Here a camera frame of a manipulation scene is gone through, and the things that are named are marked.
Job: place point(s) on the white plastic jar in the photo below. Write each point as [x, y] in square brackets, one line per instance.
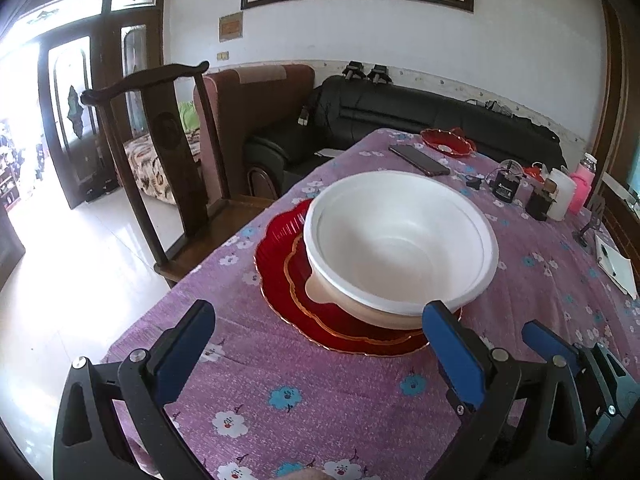
[562, 195]

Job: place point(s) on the black smartphone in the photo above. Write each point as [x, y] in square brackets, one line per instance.
[419, 160]

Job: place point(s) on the brown armchair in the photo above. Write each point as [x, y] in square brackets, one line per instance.
[250, 100]

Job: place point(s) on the large red glass plate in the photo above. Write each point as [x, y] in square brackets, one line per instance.
[272, 260]

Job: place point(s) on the patterned bed blanket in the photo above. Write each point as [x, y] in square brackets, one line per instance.
[150, 170]

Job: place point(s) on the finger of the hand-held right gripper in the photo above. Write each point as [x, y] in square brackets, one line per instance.
[547, 341]

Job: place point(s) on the pink water bottle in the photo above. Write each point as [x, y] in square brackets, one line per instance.
[582, 185]

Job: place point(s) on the small red glass dish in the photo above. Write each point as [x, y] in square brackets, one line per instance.
[445, 141]

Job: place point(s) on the black leather sofa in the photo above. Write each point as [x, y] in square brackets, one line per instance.
[400, 105]

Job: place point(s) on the gold-rimmed red glass plate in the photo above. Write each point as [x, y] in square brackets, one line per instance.
[320, 316]

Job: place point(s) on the small black box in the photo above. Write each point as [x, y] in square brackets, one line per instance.
[537, 205]

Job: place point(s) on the purple floral tablecloth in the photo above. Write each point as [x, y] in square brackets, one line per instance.
[325, 395]

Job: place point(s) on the white paper on sofa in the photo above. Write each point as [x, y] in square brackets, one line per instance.
[330, 152]

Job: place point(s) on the black box with clear dome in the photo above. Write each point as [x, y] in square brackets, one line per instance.
[505, 185]

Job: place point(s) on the dark wooden glass door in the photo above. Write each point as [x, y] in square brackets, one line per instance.
[100, 85]

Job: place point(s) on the green pillow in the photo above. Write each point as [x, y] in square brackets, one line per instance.
[189, 115]

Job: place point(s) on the white plastic bowl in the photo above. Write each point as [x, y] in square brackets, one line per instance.
[400, 240]

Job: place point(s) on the dark wooden chair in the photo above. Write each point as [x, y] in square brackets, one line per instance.
[167, 130]

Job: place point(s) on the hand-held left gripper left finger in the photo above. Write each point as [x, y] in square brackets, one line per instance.
[182, 355]

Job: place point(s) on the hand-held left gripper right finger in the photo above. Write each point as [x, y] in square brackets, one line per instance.
[452, 355]

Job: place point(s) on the small wall plaque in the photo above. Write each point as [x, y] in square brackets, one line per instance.
[231, 26]

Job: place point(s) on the small red object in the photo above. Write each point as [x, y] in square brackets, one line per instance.
[536, 171]

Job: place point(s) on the white notebook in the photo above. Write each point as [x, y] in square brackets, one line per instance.
[617, 265]

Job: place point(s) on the black device on sofa back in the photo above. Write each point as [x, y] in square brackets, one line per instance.
[354, 70]
[378, 74]

